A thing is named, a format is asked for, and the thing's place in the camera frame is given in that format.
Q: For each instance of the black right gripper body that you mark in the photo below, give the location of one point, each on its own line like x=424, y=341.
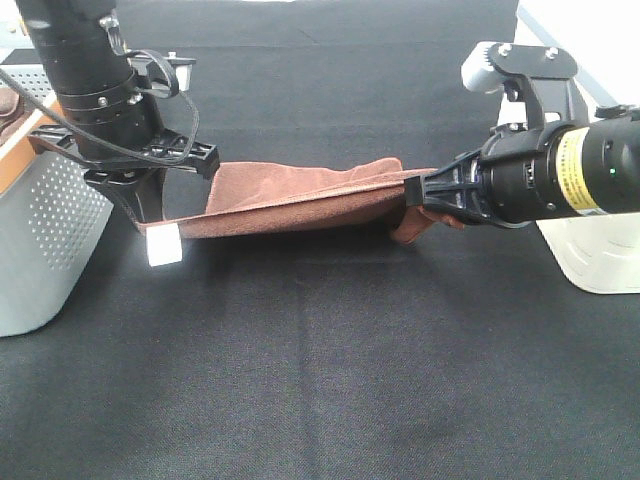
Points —
x=516, y=170

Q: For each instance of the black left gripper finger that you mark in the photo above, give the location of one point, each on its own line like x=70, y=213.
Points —
x=170, y=149
x=52, y=138

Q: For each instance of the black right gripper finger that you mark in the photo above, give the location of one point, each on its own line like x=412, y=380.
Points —
x=450, y=185
x=469, y=208

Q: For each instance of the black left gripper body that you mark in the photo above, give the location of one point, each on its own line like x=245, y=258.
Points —
x=134, y=185

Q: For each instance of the brown towel with white tag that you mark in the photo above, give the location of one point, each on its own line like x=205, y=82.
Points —
x=249, y=198

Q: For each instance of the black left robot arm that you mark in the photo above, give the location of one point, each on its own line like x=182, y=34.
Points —
x=87, y=64

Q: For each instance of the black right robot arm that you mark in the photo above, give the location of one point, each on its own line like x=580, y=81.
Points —
x=597, y=164

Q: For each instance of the brown towel in basket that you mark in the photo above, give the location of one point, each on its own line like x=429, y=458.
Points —
x=11, y=112

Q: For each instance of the white slotted basket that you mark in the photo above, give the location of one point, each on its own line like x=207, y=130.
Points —
x=600, y=254

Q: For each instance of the black table cloth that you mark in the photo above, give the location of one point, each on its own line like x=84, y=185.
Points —
x=336, y=354

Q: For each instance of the grey perforated basket yellow handle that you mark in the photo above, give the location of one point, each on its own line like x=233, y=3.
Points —
x=51, y=222

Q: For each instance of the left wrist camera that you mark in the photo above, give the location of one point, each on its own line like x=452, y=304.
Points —
x=182, y=70

